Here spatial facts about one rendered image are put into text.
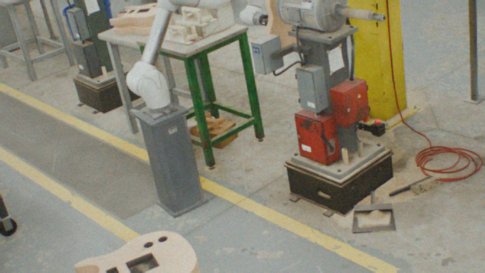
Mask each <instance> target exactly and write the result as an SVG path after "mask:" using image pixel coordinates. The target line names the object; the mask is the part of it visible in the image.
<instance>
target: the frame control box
mask: <svg viewBox="0 0 485 273"><path fill-rule="evenodd" d="M250 47H251V50H252V51H253V60H254V65H255V72H256V73H258V74H263V75H267V74H270V73H272V72H273V75H274V76H275V77H276V76H279V75H281V74H283V73H284V72H285V71H286V70H287V69H290V68H291V67H292V66H294V65H295V64H301V67H303V66H302V61H301V60H297V61H294V63H293V64H291V65H289V66H288V67H286V68H285V69H283V70H282V71H281V72H279V73H278V74H276V73H275V71H276V70H277V69H280V68H282V67H283V66H284V59H283V57H282V58H279V59H277V60H275V59H273V58H272V53H274V52H275V51H277V50H280V49H281V38H280V36H278V35H274V34H270V33H269V34H267V35H266V36H263V37H262V38H259V39H257V40H254V41H251V42H250Z"/></svg>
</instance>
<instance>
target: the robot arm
mask: <svg viewBox="0 0 485 273"><path fill-rule="evenodd" d="M230 1H232V0H157V6H158V10H157V13H156V16H155V19H154V23H153V25H152V28H151V30H150V33H149V37H148V40H147V44H146V47H145V49H144V54H143V56H142V57H141V60H140V61H137V63H136V64H135V66H134V68H132V70H130V72H129V73H128V75H127V78H126V83H127V85H128V87H129V89H130V91H132V92H134V93H135V94H137V95H139V96H141V97H142V98H143V99H144V100H145V101H146V104H147V109H146V110H144V111H143V113H144V114H147V115H148V116H149V117H150V118H153V120H157V119H159V118H162V117H165V116H167V117H169V116H171V113H174V112H176V111H178V108H177V107H175V106H173V105H172V103H171V101H170V95H169V92H168V87H167V83H166V79H165V78H164V76H163V75H162V74H161V73H159V71H157V67H156V66H155V65H156V63H157V58H158V55H159V53H160V51H161V48H162V44H163V41H164V39H165V34H166V32H167V29H168V25H169V23H170V21H171V19H172V14H173V12H175V11H176V9H177V8H178V6H180V5H182V6H187V7H200V9H217V7H220V6H222V5H224V4H226V3H228V2H230ZM246 1H247V2H248V5H247V6H246V9H244V10H242V11H241V13H240V20H241V21H242V22H244V23H246V24H249V25H260V26H261V27H262V25H265V26H267V24H268V14H265V13H263V12H262V8H263V3H264V0H246Z"/></svg>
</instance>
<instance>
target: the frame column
mask: <svg viewBox="0 0 485 273"><path fill-rule="evenodd" d="M346 39H347V38H344V39H342V40H340V41H338V42H336V43H333V45H329V44H328V43H321V42H318V41H313V40H305V39H301V38H299V41H300V42H301V45H302V46H306V47H311V48H313V54H311V55H309V56H308V55H304V54H303V59H304V61H305V63H306V64H313V65H317V66H322V67H323V71H324V77H325V84H326V90H327V96H328V107H327V108H325V109H323V110H322V112H325V113H330V114H332V110H331V97H330V91H329V89H330V88H332V87H334V86H336V85H338V84H340V83H342V82H345V81H346V79H348V78H350V70H349V56H348V48H347V40H346ZM355 125H356V124H354V125H352V126H351V127H350V128H348V129H346V128H342V127H340V126H338V125H336V126H337V132H338V145H339V152H340V159H341V158H342V151H341V149H343V148H347V154H348V155H349V154H350V152H352V151H354V150H356V149H357V141H358V140H360V139H359V137H358V136H357V132H356V128H355Z"/></svg>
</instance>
